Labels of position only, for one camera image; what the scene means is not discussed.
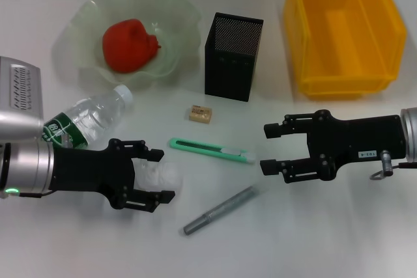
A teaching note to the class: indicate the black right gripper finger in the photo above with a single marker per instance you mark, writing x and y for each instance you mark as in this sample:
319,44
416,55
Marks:
270,167
273,131

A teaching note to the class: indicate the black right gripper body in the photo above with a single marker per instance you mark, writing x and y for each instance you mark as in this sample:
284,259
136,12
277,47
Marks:
358,141

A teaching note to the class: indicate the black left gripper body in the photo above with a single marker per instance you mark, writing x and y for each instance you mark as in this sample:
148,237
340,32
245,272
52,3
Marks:
88,170

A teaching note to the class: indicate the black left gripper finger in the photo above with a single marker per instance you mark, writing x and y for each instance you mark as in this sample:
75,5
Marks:
154,155
164,197

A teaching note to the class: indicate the white paper ball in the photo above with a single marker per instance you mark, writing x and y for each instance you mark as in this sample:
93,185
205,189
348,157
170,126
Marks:
163,175

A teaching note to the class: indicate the clear green-label water bottle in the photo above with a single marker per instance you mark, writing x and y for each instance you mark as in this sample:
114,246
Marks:
94,112

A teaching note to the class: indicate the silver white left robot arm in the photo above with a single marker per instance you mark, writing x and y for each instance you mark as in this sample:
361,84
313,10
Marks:
29,167

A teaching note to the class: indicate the green utility knife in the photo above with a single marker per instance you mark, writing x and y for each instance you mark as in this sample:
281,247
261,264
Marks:
208,150

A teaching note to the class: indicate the grey marker pen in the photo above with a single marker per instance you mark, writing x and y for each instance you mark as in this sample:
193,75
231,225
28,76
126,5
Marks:
221,209

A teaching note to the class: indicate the black mesh pen holder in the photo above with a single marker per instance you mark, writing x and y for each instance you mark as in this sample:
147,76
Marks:
233,63

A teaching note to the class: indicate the pale green glass fruit plate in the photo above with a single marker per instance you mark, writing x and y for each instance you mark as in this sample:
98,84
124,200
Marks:
84,24

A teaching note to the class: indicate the yellow plastic bin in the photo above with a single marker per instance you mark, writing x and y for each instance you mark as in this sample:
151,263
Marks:
345,30

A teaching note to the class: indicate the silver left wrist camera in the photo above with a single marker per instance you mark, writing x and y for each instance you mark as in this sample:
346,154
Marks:
19,95

